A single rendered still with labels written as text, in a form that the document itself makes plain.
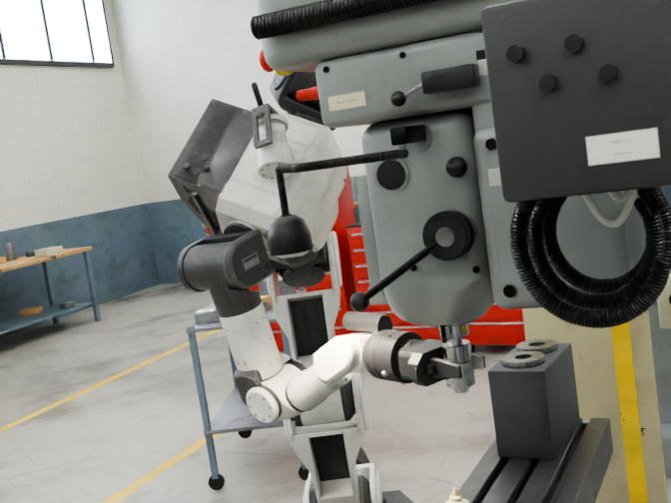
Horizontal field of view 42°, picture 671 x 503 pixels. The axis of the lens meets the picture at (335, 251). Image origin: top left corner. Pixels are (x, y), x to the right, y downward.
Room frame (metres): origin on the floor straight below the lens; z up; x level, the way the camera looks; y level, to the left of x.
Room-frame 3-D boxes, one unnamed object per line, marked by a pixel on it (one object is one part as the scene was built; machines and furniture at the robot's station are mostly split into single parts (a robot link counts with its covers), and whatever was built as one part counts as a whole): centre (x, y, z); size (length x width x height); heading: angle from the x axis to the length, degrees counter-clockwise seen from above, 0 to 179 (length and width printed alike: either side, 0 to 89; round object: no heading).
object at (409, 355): (1.43, -0.11, 1.23); 0.13 x 0.12 x 0.10; 130
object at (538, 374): (1.82, -0.38, 1.01); 0.22 x 0.12 x 0.20; 150
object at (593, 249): (1.27, -0.34, 1.47); 0.24 x 0.19 x 0.26; 154
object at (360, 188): (1.41, -0.07, 1.44); 0.04 x 0.04 x 0.21; 64
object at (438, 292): (1.36, -0.17, 1.47); 0.21 x 0.19 x 0.32; 154
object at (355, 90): (1.34, -0.21, 1.68); 0.34 x 0.24 x 0.10; 64
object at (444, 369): (1.34, -0.14, 1.23); 0.06 x 0.02 x 0.03; 40
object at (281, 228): (1.43, 0.07, 1.47); 0.07 x 0.07 x 0.06
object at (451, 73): (1.21, -0.17, 1.66); 0.12 x 0.04 x 0.04; 64
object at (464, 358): (1.36, -0.17, 1.23); 0.05 x 0.05 x 0.06
